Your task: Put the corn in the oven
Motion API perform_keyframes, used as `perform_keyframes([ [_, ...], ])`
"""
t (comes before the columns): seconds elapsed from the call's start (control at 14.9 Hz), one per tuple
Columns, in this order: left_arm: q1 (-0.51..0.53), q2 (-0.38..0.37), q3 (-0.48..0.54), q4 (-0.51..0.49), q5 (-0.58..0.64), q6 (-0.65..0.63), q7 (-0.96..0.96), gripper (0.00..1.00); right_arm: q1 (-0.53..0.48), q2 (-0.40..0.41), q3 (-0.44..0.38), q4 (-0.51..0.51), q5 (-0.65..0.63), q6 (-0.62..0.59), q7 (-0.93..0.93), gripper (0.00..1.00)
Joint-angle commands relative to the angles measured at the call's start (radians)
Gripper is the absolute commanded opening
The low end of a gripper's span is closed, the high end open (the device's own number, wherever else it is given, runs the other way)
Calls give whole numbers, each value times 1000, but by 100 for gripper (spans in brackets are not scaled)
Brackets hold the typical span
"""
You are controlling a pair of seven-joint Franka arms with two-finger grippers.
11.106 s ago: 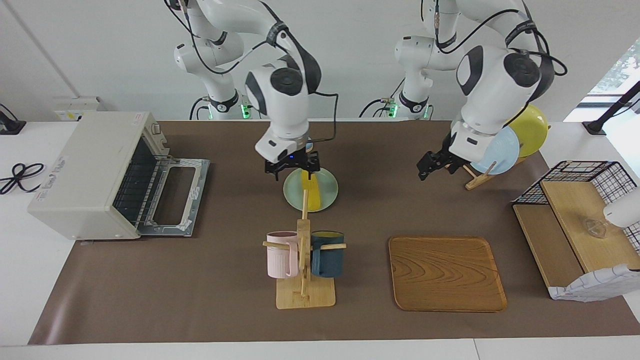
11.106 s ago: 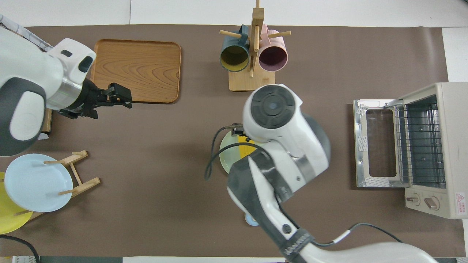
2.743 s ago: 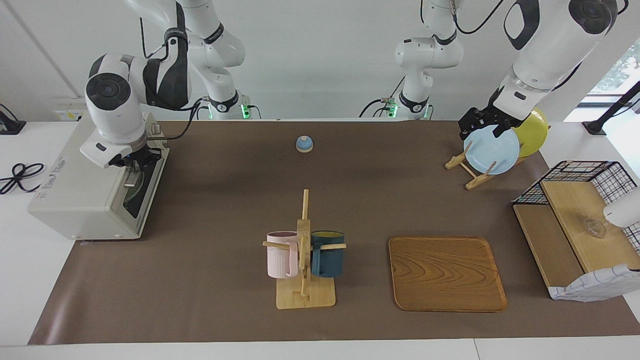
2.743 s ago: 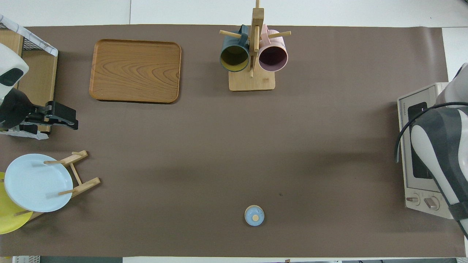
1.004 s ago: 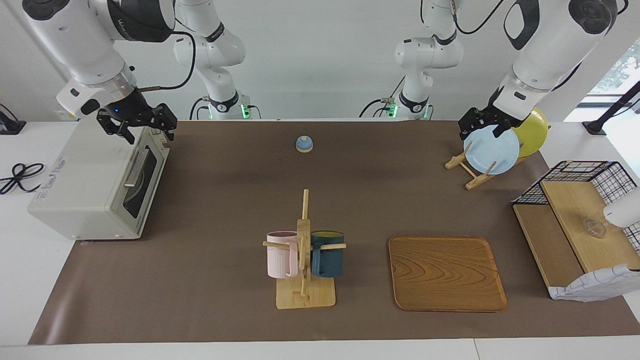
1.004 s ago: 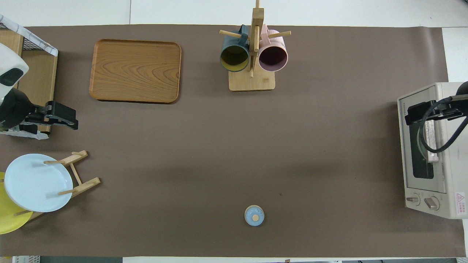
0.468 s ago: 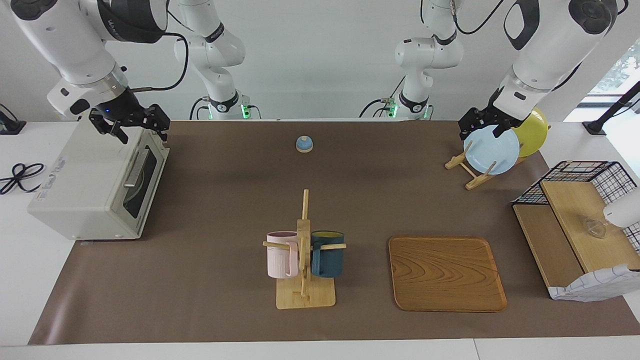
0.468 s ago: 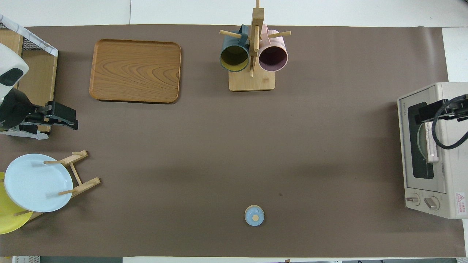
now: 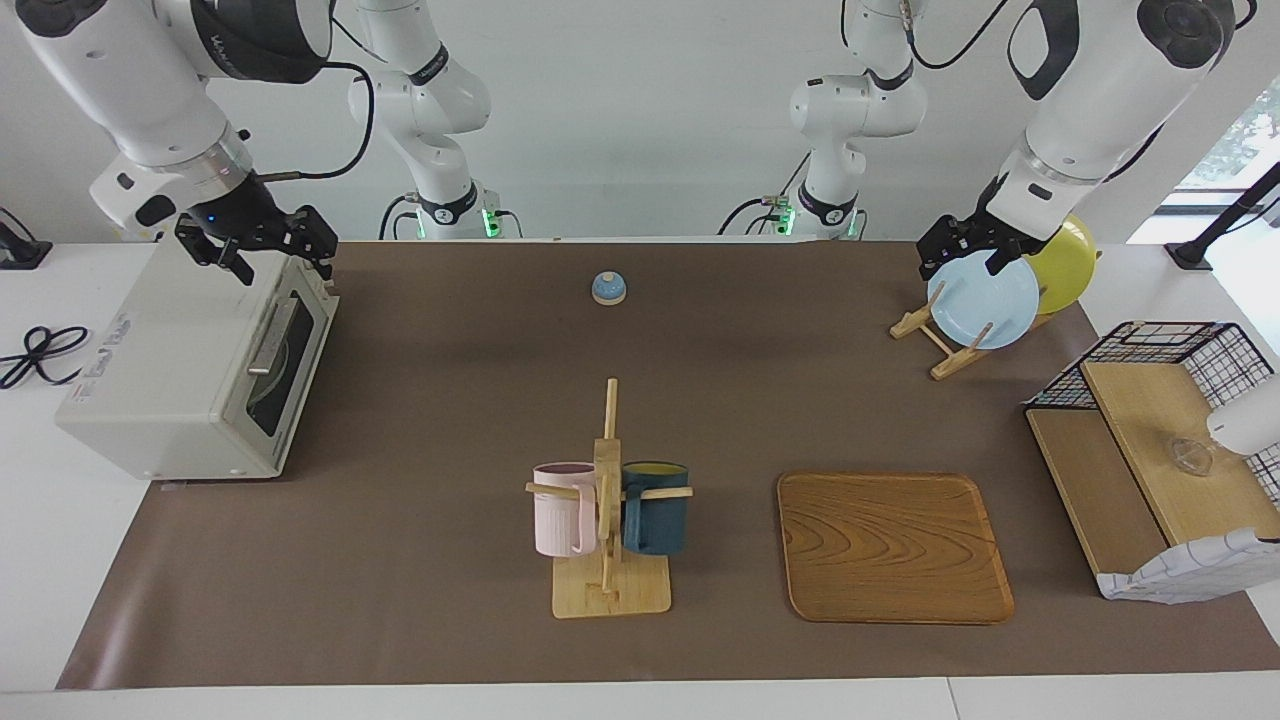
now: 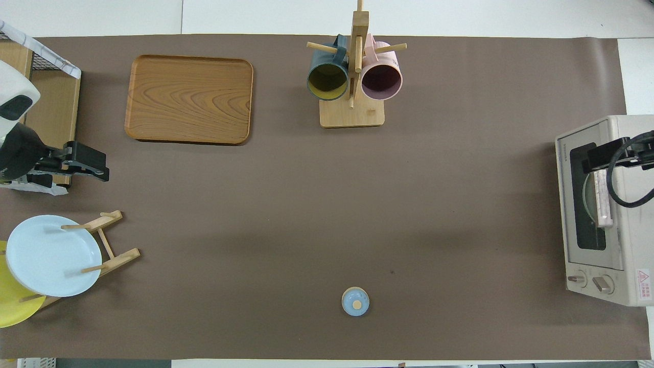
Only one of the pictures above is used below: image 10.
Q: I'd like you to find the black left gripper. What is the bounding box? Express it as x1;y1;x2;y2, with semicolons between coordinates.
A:
0;123;111;189

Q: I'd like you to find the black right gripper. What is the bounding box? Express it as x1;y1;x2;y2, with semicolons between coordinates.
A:
582;131;654;173

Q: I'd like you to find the pale green plate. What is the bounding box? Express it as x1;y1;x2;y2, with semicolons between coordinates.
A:
582;174;598;228

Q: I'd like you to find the oven door with glass window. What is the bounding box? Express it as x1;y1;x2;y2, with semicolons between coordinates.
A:
557;120;626;271

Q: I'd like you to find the beige toaster oven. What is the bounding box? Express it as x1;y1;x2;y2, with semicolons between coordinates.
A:
555;115;654;307

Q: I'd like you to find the wooden two-tier shelf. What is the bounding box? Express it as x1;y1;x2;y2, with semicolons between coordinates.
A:
0;40;81;186

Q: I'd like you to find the light blue plate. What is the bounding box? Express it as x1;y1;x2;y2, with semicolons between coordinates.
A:
6;215;103;297

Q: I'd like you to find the wooden plate rack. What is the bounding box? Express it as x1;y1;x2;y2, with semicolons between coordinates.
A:
19;210;141;310

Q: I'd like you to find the white checked cloth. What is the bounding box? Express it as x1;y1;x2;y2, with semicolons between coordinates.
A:
0;19;82;196

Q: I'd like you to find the brown wooden tray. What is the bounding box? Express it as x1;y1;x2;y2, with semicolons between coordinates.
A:
125;55;254;145

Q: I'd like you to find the yellow plate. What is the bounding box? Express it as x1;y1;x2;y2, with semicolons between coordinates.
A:
0;240;46;329

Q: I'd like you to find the pink mug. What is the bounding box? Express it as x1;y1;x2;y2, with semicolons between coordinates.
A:
361;34;403;101

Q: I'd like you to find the brown table mat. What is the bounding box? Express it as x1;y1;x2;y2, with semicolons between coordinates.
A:
0;34;649;361

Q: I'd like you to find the wooden mug tree stand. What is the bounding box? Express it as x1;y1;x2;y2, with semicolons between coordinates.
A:
307;0;408;128

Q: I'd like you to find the dark blue mug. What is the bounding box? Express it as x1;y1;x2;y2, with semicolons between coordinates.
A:
307;35;350;102

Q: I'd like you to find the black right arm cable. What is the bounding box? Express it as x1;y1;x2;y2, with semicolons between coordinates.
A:
605;134;654;208

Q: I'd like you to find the black wire basket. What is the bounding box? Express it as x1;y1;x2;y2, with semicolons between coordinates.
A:
0;30;67;72

